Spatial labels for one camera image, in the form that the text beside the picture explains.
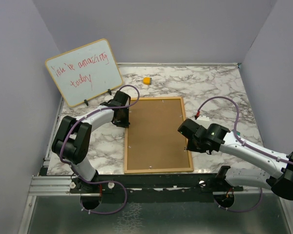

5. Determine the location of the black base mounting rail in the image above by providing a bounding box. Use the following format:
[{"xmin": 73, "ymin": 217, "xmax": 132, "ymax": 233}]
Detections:
[{"xmin": 70, "ymin": 173, "xmax": 243, "ymax": 203}]

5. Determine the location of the aluminium extrusion rail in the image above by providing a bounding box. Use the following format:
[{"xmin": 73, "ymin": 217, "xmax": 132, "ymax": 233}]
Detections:
[{"xmin": 28, "ymin": 176, "xmax": 72, "ymax": 196}]

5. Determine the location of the yellow picture frame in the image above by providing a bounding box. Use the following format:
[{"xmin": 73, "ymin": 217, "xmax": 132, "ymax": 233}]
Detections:
[{"xmin": 124, "ymin": 97, "xmax": 194, "ymax": 174}]

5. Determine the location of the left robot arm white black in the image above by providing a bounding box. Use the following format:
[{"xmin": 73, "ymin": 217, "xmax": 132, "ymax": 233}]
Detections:
[{"xmin": 51, "ymin": 91, "xmax": 131, "ymax": 193}]

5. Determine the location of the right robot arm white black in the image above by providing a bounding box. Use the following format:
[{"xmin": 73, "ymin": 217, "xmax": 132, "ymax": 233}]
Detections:
[{"xmin": 178, "ymin": 119, "xmax": 293, "ymax": 200}]

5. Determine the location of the small whiteboard yellow rim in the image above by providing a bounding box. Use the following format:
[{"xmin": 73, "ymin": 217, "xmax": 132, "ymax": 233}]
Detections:
[{"xmin": 45, "ymin": 39, "xmax": 123, "ymax": 107}]

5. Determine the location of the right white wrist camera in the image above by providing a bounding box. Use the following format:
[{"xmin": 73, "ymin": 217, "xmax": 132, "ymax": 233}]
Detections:
[{"xmin": 196, "ymin": 115, "xmax": 209, "ymax": 121}]

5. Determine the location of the yellow grey eraser block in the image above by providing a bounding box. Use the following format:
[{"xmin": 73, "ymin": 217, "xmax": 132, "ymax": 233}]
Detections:
[{"xmin": 143, "ymin": 77, "xmax": 152, "ymax": 85}]

